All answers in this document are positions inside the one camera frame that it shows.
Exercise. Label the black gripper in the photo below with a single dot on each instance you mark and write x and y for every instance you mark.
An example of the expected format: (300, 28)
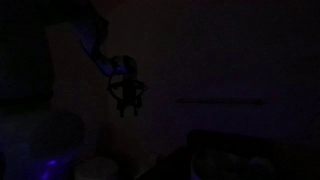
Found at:
(128, 78)

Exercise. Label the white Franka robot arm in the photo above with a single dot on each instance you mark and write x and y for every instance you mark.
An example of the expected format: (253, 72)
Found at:
(96, 43)

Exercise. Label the dark laundry basket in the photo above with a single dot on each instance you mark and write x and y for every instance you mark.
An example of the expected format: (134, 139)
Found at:
(230, 140)

